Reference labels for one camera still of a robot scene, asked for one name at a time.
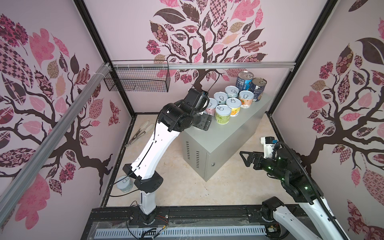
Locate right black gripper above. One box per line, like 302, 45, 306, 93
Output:
239, 148, 286, 182

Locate pink small white-lid can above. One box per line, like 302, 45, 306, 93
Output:
204, 98, 218, 116

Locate green label white-lid can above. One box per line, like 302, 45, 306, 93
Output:
215, 105, 232, 125

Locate light blue white-lid can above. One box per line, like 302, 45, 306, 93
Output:
214, 92, 228, 105

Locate yellow label white-lid can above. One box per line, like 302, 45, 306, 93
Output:
226, 98, 242, 117

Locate teal label white-lid can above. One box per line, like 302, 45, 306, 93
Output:
225, 86, 239, 98

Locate orange label white-lid can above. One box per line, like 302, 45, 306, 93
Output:
238, 90, 254, 109

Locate blue label tin can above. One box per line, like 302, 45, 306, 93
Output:
236, 71, 254, 91

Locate dark grey tin can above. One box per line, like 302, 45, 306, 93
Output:
249, 78, 267, 102

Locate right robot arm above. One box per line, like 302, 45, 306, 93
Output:
240, 137, 349, 240

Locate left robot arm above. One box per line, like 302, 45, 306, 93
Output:
123, 88, 213, 225

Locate grey metal cabinet box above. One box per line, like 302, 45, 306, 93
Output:
180, 94, 272, 181

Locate grey-green white-lid can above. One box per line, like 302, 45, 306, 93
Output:
116, 176, 134, 193

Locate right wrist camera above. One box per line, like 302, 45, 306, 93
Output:
261, 137, 278, 159

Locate aluminium horizontal rail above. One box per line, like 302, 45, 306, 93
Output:
113, 62, 296, 70

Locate white slotted cable duct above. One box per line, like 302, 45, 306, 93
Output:
93, 226, 267, 240

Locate black wire basket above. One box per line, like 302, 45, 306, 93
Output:
104, 60, 171, 93

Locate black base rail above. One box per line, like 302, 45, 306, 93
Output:
81, 203, 318, 240

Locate aluminium diagonal rail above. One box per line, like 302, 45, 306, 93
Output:
1, 63, 111, 224

